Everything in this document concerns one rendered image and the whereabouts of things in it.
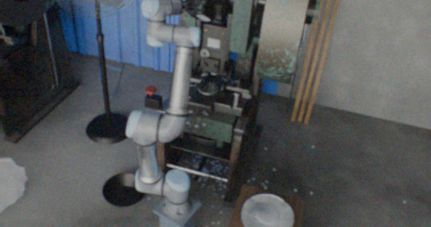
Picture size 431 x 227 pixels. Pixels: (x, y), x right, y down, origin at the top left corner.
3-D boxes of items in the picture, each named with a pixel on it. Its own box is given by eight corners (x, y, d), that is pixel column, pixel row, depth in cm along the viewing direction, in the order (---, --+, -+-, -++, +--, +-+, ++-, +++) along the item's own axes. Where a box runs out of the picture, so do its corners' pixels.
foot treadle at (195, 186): (195, 201, 247) (195, 195, 244) (181, 196, 249) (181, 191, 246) (219, 143, 293) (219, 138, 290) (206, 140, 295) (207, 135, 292)
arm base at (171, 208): (181, 222, 192) (181, 211, 186) (157, 208, 198) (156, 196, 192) (197, 204, 203) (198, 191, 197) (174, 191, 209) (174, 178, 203)
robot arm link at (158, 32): (171, 49, 155) (172, 22, 150) (144, 45, 156) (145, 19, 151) (175, 44, 162) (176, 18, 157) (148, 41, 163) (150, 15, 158)
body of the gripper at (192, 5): (206, 15, 164) (184, 16, 156) (194, 12, 170) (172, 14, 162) (207, -3, 161) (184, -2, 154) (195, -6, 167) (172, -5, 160)
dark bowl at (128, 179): (136, 218, 245) (135, 211, 241) (95, 205, 251) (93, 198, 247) (154, 185, 269) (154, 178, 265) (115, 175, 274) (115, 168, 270)
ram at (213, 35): (222, 75, 224) (226, 29, 207) (197, 70, 227) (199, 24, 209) (228, 61, 238) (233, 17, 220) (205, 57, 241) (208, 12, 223)
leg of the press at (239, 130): (238, 210, 257) (258, 101, 204) (222, 205, 259) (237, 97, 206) (262, 128, 330) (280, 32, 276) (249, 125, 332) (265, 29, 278)
